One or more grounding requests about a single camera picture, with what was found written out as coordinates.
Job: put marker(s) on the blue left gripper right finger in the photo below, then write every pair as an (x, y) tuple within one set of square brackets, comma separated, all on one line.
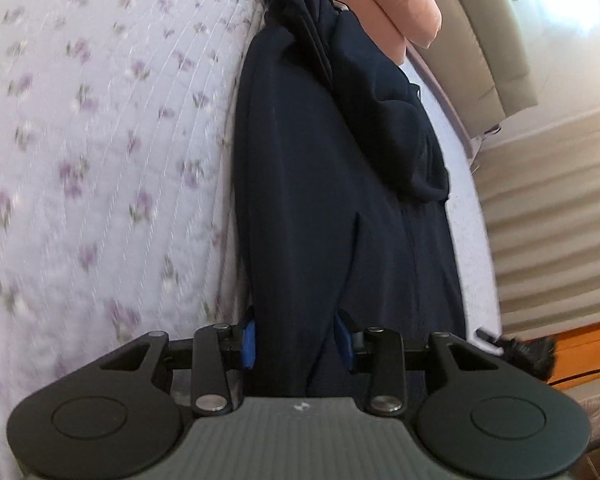
[(344, 330)]

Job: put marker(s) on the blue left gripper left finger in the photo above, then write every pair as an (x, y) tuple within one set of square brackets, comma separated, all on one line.
[(248, 344)]

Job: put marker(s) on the navy striped track jacket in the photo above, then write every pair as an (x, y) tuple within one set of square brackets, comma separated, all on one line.
[(340, 189)]

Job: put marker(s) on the orange wooden furniture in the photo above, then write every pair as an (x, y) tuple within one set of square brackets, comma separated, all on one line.
[(577, 357)]

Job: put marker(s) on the beige pleated curtain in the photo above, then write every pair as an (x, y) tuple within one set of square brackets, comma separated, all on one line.
[(540, 197)]

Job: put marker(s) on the floral white bed sheet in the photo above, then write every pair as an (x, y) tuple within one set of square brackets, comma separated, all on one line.
[(116, 200)]

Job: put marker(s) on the beige padded headboard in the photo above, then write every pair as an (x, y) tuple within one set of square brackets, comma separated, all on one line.
[(481, 61)]

